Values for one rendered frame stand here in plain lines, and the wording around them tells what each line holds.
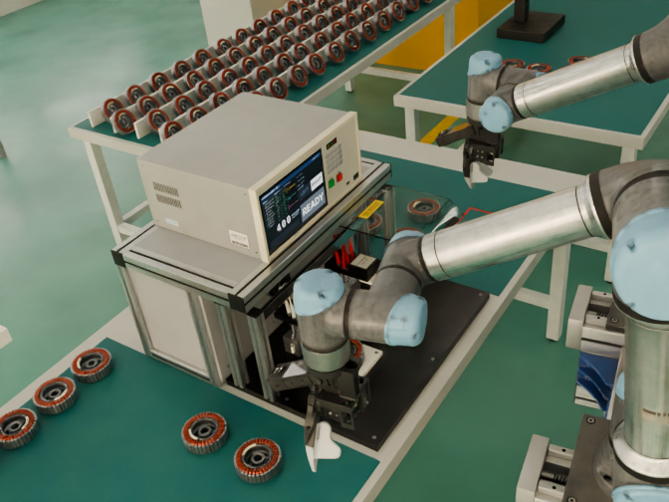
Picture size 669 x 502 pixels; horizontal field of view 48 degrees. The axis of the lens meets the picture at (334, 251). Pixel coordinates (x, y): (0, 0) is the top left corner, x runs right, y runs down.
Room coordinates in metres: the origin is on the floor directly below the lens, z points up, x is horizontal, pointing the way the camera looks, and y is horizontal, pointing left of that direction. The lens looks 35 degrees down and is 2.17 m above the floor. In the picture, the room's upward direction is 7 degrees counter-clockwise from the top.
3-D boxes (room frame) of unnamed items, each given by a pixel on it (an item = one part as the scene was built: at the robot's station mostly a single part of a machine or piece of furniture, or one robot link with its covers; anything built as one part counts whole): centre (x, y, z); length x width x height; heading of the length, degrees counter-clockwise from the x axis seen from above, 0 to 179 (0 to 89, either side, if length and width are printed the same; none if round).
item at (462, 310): (1.57, -0.05, 0.76); 0.64 x 0.47 x 0.02; 143
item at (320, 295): (0.87, 0.03, 1.45); 0.09 x 0.08 x 0.11; 69
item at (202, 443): (1.28, 0.37, 0.77); 0.11 x 0.11 x 0.04
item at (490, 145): (1.66, -0.40, 1.28); 0.09 x 0.08 x 0.12; 57
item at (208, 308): (1.71, 0.14, 0.92); 0.66 x 0.01 x 0.30; 143
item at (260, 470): (1.17, 0.24, 0.77); 0.11 x 0.11 x 0.04
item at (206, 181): (1.76, 0.18, 1.22); 0.44 x 0.39 x 0.20; 143
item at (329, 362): (0.87, 0.03, 1.37); 0.08 x 0.08 x 0.05
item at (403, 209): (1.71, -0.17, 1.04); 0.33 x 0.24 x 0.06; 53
